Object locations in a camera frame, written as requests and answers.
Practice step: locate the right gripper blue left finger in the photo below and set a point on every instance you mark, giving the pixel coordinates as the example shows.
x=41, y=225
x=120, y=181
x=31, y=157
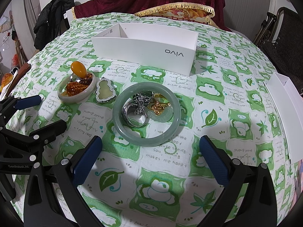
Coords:
x=41, y=206

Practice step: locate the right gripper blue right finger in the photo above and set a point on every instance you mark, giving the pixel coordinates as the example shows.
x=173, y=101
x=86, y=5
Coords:
x=258, y=207

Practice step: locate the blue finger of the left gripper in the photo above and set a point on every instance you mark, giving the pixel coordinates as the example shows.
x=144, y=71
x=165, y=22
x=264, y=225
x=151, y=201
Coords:
x=45, y=135
x=28, y=102

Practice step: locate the white jade bangle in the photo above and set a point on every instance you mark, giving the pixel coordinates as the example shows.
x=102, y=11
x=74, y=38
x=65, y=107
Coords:
x=74, y=91

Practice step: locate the silver framed jade pendant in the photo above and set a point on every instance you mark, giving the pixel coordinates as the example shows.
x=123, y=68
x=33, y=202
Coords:
x=105, y=91

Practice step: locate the green jade bangle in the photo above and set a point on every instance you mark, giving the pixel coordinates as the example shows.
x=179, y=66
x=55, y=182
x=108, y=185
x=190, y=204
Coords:
x=132, y=110

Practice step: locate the pale jade disc pendant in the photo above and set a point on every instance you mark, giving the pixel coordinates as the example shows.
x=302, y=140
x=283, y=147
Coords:
x=166, y=116

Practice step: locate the black jacket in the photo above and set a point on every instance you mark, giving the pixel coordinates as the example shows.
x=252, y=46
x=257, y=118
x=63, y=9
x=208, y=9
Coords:
x=48, y=24

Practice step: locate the white box lid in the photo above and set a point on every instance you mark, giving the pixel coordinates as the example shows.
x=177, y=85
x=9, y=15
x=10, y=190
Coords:
x=287, y=102

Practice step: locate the white vivo phone box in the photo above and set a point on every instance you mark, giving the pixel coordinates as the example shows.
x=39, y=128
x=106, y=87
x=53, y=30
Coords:
x=168, y=48

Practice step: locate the dark folding chair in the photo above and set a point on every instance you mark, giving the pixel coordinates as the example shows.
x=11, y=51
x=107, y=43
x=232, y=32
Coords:
x=283, y=46

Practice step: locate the gold fringed embroidered pillow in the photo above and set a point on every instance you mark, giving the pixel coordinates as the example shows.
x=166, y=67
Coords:
x=182, y=11

